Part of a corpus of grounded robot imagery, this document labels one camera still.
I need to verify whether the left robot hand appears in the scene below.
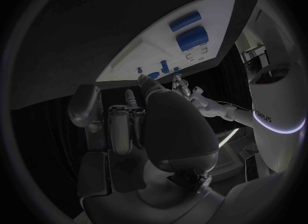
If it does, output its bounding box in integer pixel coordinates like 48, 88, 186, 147
170, 73, 205, 103

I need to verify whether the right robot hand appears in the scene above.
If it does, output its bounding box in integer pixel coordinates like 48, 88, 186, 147
67, 74, 227, 224

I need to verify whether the white equipment rack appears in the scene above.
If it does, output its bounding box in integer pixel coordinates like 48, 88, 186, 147
240, 44, 270, 76

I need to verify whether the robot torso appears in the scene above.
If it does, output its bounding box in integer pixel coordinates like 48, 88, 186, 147
248, 62, 307, 173

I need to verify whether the long blue cylinder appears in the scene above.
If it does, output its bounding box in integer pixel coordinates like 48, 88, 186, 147
168, 10, 202, 33

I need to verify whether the white task board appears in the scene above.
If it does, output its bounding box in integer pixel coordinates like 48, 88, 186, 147
95, 0, 237, 83

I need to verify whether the thick blue cylinder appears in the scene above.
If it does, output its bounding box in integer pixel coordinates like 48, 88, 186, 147
175, 26, 209, 52

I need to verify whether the glowing light bar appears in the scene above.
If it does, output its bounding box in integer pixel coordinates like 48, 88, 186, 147
218, 127, 240, 148

